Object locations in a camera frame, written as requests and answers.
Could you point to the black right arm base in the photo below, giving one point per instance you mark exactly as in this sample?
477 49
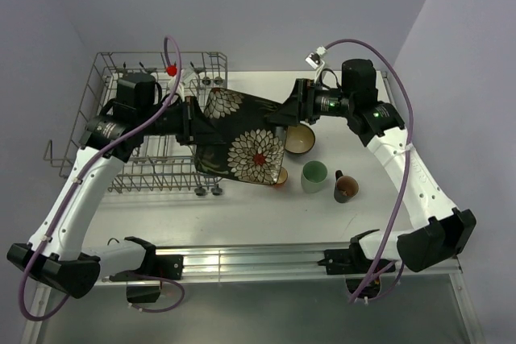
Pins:
346 261

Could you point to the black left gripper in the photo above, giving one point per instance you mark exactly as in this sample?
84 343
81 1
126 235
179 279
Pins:
195 128

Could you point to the grey wire dish rack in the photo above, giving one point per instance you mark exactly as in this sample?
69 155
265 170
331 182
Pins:
160 163

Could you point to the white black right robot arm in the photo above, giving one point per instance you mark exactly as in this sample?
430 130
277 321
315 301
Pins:
439 229

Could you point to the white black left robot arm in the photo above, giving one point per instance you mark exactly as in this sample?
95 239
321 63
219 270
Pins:
55 254

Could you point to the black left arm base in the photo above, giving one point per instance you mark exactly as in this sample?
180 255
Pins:
168 267

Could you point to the dark brown mug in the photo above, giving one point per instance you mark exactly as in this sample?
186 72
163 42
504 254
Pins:
346 187

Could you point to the aluminium mounting rail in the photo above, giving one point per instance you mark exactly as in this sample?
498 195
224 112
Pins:
253 263

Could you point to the small red orange cup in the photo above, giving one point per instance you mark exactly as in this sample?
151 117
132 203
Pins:
282 178

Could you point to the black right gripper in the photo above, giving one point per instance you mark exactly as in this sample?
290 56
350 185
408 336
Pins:
298 106

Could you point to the black floral square plate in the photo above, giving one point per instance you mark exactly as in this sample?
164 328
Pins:
253 148

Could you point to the pale green cup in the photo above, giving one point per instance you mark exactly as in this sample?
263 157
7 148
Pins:
314 174

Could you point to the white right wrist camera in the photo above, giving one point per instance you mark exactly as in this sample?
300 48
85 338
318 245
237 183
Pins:
316 61

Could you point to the dark bowl tan inside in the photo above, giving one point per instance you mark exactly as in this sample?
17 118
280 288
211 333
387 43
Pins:
300 140

